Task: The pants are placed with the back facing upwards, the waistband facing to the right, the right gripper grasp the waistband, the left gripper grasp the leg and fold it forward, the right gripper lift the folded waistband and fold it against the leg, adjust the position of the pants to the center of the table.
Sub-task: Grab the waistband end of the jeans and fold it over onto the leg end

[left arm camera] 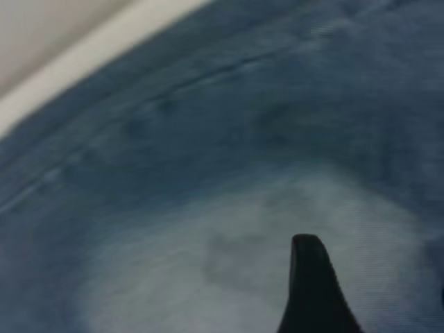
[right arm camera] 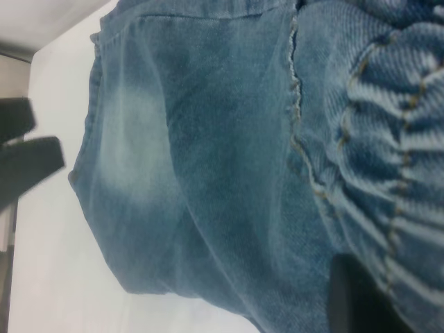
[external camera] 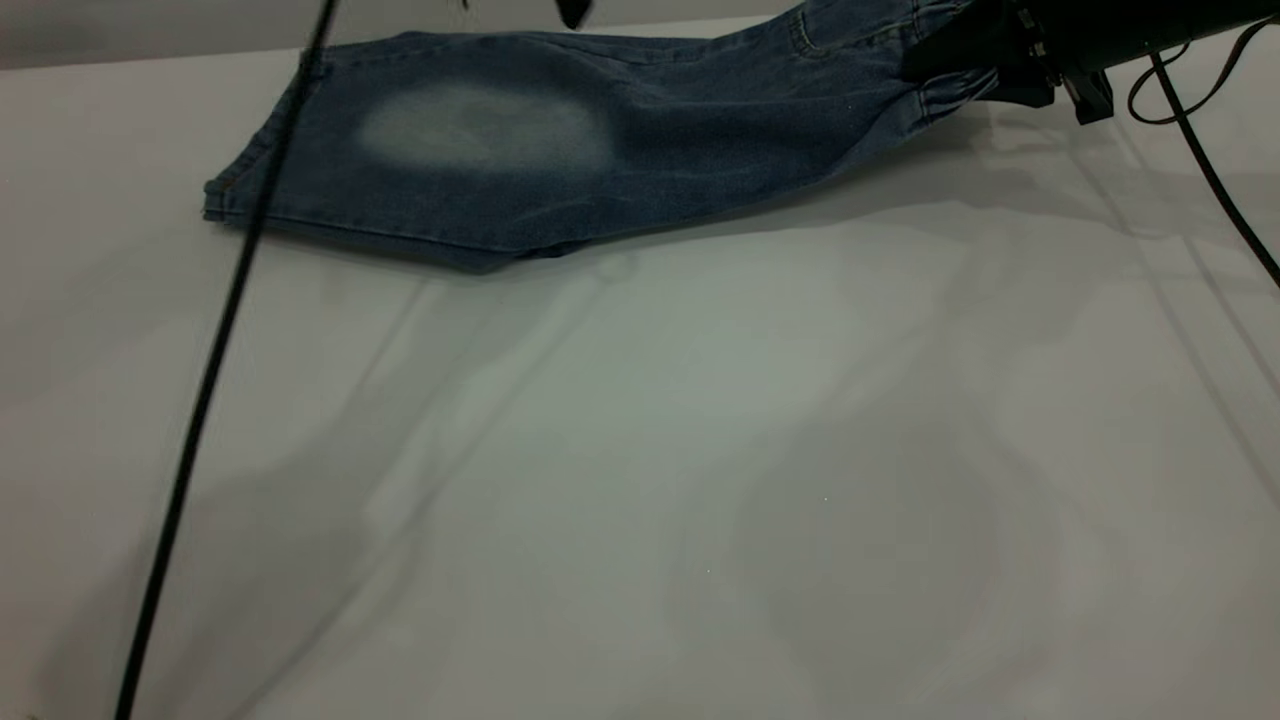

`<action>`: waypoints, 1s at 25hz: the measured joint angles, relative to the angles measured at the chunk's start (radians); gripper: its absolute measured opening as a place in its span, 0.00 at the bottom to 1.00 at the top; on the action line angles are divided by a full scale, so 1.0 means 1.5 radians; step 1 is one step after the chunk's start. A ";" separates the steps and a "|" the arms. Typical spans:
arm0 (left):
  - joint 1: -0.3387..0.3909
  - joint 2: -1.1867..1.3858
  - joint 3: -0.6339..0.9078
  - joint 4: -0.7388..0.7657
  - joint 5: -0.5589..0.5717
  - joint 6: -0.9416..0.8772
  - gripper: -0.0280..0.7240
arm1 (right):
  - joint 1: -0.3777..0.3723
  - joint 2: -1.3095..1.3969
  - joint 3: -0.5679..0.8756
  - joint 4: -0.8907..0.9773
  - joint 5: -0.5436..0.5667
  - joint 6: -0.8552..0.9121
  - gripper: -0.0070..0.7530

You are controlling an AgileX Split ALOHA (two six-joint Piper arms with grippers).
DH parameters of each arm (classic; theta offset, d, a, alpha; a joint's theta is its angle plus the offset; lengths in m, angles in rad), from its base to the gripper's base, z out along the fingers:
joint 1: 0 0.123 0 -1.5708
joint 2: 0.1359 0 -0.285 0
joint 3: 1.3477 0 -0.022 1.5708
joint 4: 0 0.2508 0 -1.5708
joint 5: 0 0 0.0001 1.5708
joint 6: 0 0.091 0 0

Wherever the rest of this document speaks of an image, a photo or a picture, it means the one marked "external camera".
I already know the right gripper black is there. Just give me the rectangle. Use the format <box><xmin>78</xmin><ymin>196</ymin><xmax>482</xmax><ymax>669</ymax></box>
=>
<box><xmin>905</xmin><ymin>0</ymin><xmax>1076</xmax><ymax>107</ymax></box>

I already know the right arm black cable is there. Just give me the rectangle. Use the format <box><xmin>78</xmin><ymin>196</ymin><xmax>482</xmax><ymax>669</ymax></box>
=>
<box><xmin>1128</xmin><ymin>15</ymin><xmax>1280</xmax><ymax>289</ymax></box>

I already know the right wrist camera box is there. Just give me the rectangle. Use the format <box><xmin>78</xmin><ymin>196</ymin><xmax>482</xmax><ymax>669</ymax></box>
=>
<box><xmin>1062</xmin><ymin>72</ymin><xmax>1117</xmax><ymax>126</ymax></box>

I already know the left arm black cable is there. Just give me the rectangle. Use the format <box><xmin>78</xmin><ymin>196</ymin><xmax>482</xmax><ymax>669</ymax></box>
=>
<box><xmin>113</xmin><ymin>0</ymin><xmax>341</xmax><ymax>720</ymax></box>

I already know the blue denim shorts basketball print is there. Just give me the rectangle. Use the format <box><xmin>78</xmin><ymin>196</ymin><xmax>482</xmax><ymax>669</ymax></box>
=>
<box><xmin>203</xmin><ymin>0</ymin><xmax>1001</xmax><ymax>273</ymax></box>

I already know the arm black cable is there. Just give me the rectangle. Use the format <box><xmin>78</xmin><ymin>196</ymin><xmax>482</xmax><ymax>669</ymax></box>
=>
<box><xmin>113</xmin><ymin>0</ymin><xmax>341</xmax><ymax>720</ymax></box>
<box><xmin>1128</xmin><ymin>15</ymin><xmax>1280</xmax><ymax>289</ymax></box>

